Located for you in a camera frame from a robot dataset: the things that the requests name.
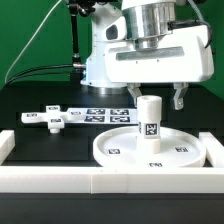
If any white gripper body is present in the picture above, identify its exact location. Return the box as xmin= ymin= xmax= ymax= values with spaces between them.
xmin=104 ymin=25 xmax=214 ymax=83

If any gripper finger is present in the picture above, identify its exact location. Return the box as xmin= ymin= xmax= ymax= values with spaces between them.
xmin=127 ymin=83 xmax=142 ymax=106
xmin=172 ymin=83 xmax=189 ymax=110

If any white round table top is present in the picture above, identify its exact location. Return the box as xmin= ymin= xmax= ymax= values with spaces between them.
xmin=93 ymin=126 xmax=206 ymax=169

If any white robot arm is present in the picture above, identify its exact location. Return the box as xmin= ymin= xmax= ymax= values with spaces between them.
xmin=81 ymin=0 xmax=214 ymax=110

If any white marker sheet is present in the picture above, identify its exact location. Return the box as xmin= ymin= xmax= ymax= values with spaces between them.
xmin=67 ymin=108 xmax=137 ymax=125

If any white right fence block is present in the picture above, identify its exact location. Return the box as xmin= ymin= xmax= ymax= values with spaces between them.
xmin=199 ymin=132 xmax=224 ymax=168

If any white fence block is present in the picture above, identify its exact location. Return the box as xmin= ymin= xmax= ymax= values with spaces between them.
xmin=199 ymin=132 xmax=224 ymax=168
xmin=0 ymin=130 xmax=15 ymax=166

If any white cross table base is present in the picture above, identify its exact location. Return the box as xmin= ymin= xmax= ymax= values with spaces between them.
xmin=21 ymin=105 xmax=86 ymax=135

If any white left fence block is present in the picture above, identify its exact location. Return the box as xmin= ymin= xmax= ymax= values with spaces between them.
xmin=0 ymin=130 xmax=15 ymax=166

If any white front fence bar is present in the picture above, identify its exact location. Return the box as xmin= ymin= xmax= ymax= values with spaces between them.
xmin=0 ymin=166 xmax=224 ymax=194

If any black cable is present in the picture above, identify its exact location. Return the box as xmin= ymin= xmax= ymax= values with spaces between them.
xmin=3 ymin=64 xmax=75 ymax=88

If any black camera stand pole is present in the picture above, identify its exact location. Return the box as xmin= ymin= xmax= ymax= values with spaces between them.
xmin=65 ymin=0 xmax=95 ymax=84

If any white cable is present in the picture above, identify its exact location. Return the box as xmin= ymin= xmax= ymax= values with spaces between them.
xmin=3 ymin=0 xmax=64 ymax=84

